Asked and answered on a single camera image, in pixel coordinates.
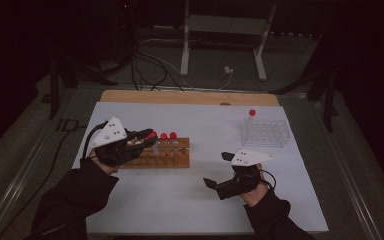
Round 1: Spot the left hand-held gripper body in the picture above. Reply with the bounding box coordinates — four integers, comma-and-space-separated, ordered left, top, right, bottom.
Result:
90, 116, 148, 168

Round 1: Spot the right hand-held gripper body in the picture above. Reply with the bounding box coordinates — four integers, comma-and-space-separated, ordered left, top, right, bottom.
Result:
214, 148, 275, 201

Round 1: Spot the clear plastic test tube rack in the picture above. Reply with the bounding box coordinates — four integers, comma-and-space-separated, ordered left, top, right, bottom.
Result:
239, 117, 291, 148

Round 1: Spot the wooden test tube rack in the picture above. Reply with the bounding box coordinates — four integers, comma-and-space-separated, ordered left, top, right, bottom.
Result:
121, 137, 191, 169

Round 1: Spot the person's left hand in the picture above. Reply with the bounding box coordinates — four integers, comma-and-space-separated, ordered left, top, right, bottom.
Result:
87, 149, 119, 176

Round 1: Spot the person's right hand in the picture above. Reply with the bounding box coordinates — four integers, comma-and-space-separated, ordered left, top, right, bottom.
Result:
240, 163, 271, 208

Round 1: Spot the white table mat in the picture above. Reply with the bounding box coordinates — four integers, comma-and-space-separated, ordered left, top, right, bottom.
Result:
71, 101, 330, 234

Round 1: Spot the black metal stand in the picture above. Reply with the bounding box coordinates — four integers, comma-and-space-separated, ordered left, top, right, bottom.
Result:
269, 33, 340, 133
48, 49, 118, 120

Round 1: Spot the white metal stand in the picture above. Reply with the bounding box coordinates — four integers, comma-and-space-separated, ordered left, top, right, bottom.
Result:
179, 0, 278, 82

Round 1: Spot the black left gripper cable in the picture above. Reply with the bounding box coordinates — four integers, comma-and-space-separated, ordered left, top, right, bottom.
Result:
82, 121, 110, 160

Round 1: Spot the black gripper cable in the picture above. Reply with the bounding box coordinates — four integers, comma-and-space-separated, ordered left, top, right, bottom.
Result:
258, 168, 277, 192
82, 121, 110, 160

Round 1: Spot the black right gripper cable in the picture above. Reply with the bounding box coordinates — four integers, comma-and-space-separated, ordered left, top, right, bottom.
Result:
258, 168, 277, 192

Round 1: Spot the white floor cable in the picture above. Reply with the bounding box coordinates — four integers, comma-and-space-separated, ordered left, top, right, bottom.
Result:
139, 38, 233, 91

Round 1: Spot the black floor cable bundle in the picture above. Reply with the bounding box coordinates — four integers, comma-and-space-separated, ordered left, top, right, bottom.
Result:
111, 0, 185, 93

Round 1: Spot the long black floor cable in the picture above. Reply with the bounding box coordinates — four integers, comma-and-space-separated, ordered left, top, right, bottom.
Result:
0, 118, 88, 240

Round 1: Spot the metal floor rail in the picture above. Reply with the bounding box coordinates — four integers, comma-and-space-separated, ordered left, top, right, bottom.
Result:
308, 96, 383, 240
0, 88, 81, 240

